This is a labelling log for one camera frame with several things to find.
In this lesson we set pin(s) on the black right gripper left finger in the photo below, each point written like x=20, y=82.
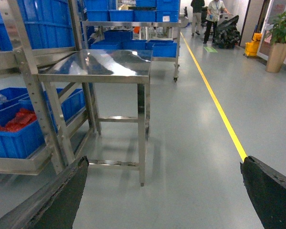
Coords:
x=55, y=205

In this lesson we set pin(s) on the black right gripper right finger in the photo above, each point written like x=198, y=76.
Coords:
x=266, y=189

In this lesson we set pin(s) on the steel shelf rack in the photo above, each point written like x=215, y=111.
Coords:
x=46, y=101

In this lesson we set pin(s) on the blue bin with red wrap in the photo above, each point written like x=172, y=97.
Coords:
x=20, y=144

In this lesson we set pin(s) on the blue bin behind right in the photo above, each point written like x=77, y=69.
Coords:
x=71, y=106

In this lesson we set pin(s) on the blue bin behind left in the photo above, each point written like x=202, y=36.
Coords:
x=11, y=95

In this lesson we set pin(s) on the red bubble wrap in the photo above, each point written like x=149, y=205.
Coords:
x=22, y=118

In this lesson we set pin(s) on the small steel table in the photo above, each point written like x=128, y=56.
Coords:
x=86, y=67

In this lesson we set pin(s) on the yellow mop bucket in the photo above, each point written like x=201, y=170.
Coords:
x=252, y=46

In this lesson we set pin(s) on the tall potted plant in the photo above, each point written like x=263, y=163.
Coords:
x=277, y=52

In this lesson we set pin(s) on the black garbage bag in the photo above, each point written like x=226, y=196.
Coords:
x=226, y=33

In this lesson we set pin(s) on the person in light shirt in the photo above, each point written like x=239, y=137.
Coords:
x=213, y=11

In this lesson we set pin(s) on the person in dark shirt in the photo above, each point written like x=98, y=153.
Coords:
x=197, y=6

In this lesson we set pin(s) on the far steel cart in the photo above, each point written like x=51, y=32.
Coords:
x=147, y=25

